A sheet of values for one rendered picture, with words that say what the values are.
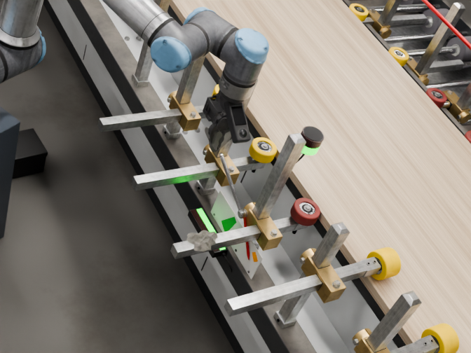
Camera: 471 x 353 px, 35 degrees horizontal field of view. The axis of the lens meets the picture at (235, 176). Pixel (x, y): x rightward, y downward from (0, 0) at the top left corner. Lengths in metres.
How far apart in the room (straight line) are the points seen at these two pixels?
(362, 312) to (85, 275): 1.18
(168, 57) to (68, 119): 1.72
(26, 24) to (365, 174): 1.12
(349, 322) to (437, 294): 0.27
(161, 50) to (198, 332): 1.36
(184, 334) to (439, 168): 1.11
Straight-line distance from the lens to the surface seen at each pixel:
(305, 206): 2.13
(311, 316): 2.27
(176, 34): 1.81
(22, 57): 2.45
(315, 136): 1.93
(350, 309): 2.20
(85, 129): 3.46
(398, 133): 2.58
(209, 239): 1.98
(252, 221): 2.10
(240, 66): 1.88
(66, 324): 2.79
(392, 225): 2.24
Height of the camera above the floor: 2.33
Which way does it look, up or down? 42 degrees down
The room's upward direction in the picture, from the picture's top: 24 degrees clockwise
